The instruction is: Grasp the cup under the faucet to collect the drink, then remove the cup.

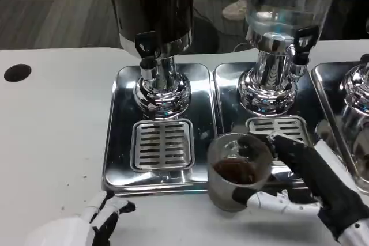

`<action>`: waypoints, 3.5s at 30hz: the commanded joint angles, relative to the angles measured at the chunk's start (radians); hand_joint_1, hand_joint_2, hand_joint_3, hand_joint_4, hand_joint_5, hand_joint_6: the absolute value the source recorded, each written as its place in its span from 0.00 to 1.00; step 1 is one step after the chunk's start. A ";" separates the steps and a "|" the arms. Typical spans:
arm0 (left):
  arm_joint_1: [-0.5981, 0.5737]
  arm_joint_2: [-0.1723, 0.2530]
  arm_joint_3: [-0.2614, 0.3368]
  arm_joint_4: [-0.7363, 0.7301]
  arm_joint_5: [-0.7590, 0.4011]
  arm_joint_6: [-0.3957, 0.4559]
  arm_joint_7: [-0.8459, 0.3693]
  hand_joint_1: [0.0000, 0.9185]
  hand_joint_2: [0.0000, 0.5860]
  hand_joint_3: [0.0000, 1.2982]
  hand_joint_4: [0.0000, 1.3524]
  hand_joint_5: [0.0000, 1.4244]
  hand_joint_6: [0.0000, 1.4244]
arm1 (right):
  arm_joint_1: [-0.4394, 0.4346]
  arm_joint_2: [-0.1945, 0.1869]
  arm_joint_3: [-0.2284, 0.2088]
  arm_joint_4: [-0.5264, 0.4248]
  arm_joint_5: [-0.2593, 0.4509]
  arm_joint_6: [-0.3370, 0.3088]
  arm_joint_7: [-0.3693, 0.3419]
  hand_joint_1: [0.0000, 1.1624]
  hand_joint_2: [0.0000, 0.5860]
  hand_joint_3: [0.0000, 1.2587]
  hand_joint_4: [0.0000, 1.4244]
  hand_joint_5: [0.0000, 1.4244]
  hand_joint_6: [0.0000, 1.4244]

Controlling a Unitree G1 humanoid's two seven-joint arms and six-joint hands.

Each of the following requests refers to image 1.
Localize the clear drink dispenser chrome base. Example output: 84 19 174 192
238 0 342 116

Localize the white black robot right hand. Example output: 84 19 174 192
232 132 369 243

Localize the slotted steel drip grid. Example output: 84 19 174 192
245 116 314 169
131 119 194 169

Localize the person's foot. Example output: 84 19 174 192
221 0 249 21

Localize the black tap handle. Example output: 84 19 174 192
134 32 161 70
293 25 320 65

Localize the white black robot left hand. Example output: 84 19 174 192
22 190 136 246

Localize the dark drink dispenser chrome base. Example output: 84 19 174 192
108 0 197 120

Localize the clear ribbed glass cup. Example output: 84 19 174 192
206 133 274 212

